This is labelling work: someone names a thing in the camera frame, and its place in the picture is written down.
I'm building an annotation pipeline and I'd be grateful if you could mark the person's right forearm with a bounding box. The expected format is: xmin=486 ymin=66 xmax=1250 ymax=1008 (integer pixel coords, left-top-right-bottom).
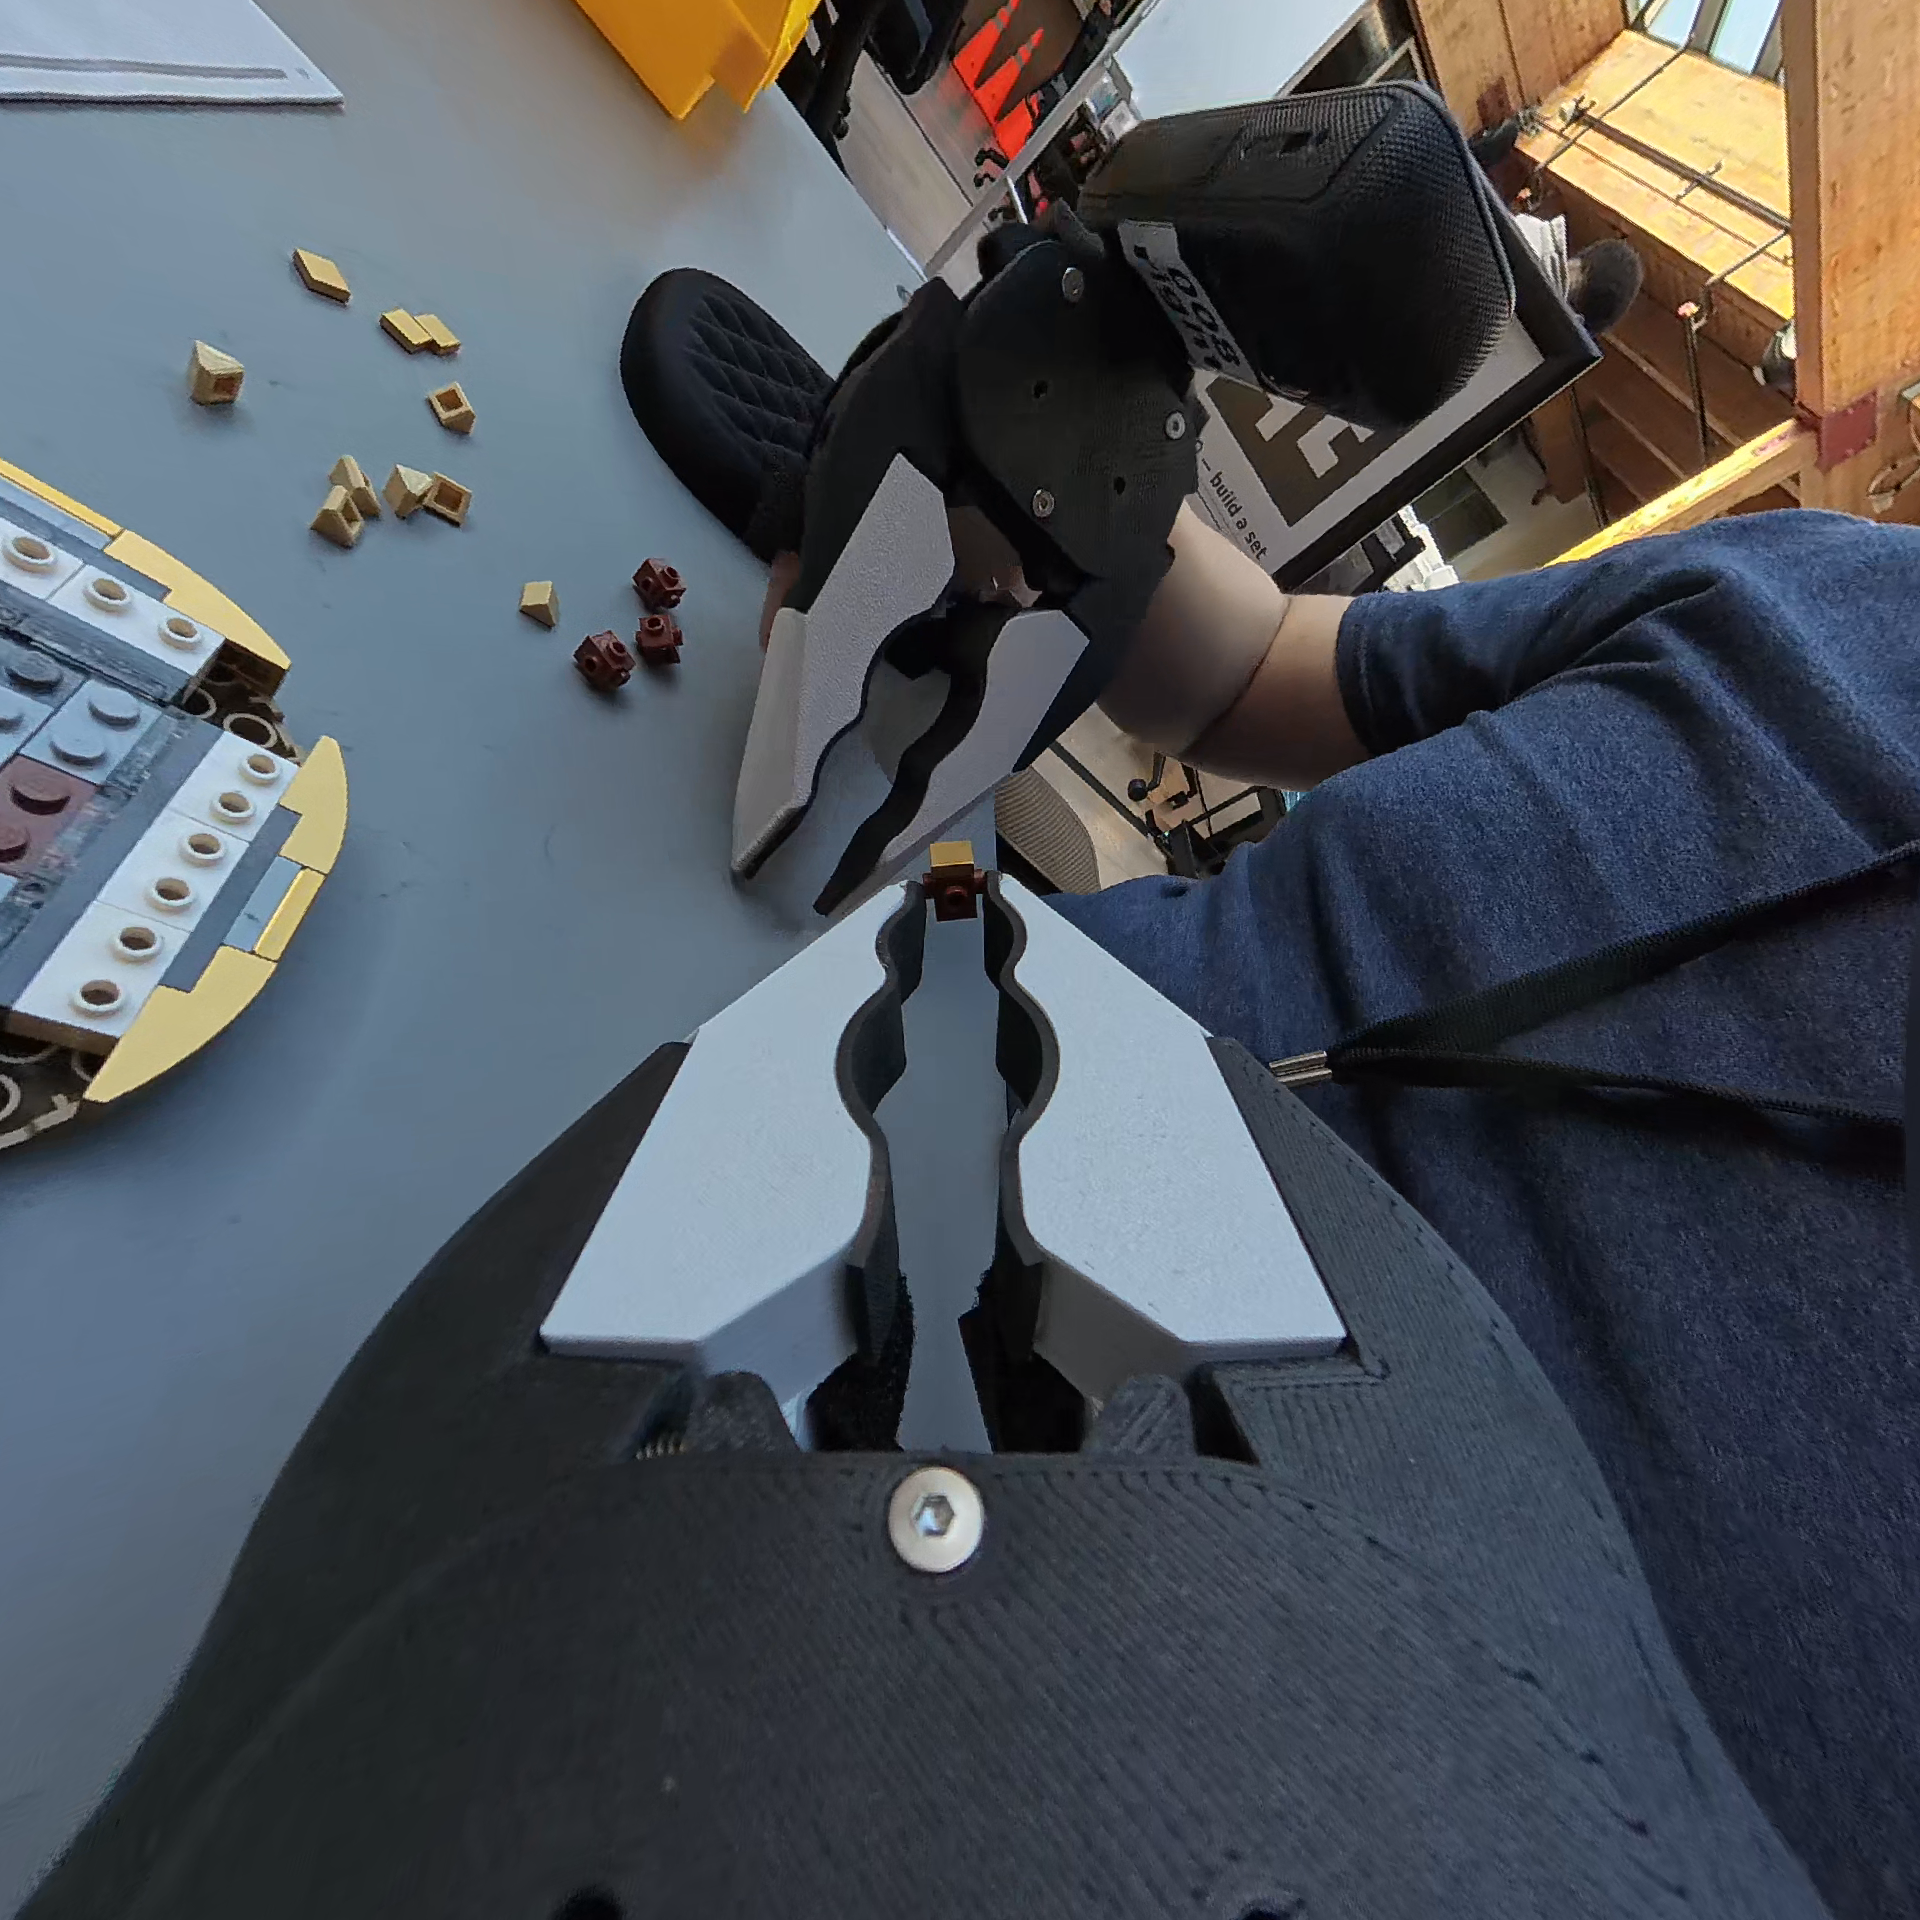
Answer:
xmin=1080 ymin=502 xmax=1375 ymax=788

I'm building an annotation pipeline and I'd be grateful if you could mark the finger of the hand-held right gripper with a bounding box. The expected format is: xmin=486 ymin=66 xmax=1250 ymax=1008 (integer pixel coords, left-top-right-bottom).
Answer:
xmin=815 ymin=607 xmax=1092 ymax=922
xmin=729 ymin=450 xmax=960 ymax=883

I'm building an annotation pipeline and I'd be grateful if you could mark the yellow plastic bin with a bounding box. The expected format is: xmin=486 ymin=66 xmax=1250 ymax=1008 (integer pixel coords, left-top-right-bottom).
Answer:
xmin=574 ymin=0 xmax=826 ymax=120

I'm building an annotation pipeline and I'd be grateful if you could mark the round gold lego base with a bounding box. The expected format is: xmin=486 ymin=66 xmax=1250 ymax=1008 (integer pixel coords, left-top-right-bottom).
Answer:
xmin=0 ymin=458 xmax=351 ymax=1157

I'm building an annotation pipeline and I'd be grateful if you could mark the person's blue t-shirt torso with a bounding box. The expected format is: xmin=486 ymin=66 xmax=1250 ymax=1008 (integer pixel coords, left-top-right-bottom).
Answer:
xmin=1035 ymin=507 xmax=1920 ymax=1920

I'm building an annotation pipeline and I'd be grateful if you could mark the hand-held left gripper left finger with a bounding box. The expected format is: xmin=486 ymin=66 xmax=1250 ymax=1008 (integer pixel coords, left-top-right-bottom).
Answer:
xmin=540 ymin=883 xmax=923 ymax=1413

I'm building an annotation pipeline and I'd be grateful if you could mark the black white marker sign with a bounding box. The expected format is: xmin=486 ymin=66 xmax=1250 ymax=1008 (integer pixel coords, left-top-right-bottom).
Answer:
xmin=1192 ymin=292 xmax=1608 ymax=588

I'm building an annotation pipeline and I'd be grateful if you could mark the orange traffic cone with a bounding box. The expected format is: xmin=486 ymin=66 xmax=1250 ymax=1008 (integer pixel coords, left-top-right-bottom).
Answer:
xmin=998 ymin=30 xmax=1059 ymax=152
xmin=952 ymin=0 xmax=1023 ymax=107

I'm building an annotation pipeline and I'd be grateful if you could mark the black quilted wrist rest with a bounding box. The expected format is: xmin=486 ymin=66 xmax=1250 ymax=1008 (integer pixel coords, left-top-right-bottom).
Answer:
xmin=619 ymin=268 xmax=857 ymax=564

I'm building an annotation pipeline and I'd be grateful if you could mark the black office chair base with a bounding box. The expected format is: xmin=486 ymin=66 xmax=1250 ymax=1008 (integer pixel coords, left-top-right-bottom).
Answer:
xmin=1126 ymin=749 xmax=1291 ymax=880

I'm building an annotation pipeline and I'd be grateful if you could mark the scatter of tan lego pieces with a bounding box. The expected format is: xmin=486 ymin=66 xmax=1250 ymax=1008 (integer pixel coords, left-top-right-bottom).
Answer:
xmin=185 ymin=247 xmax=561 ymax=629

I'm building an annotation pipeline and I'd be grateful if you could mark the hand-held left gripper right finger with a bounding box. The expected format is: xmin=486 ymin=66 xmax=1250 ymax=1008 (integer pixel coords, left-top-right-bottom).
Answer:
xmin=984 ymin=874 xmax=1348 ymax=1396

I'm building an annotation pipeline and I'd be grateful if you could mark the lego instruction booklet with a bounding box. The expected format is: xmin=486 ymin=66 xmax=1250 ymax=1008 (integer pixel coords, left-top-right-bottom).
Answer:
xmin=0 ymin=0 xmax=347 ymax=107

